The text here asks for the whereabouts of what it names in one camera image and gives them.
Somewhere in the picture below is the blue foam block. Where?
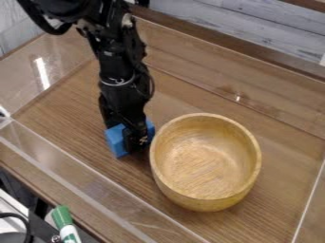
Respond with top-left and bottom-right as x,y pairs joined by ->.
104,120 -> 155,158

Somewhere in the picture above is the black cable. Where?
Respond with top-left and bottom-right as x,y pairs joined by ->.
0,211 -> 36,243

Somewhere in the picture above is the green and white marker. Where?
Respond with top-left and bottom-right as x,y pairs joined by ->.
50,205 -> 82,243

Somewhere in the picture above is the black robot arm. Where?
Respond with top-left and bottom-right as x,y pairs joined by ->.
16,0 -> 155,157

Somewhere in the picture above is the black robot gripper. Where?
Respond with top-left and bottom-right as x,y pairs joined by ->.
98,74 -> 152,153

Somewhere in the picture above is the clear acrylic tray wall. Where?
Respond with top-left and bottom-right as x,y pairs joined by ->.
0,118 -> 207,243

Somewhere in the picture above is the brown wooden bowl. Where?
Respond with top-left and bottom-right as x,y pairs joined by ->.
149,113 -> 262,212

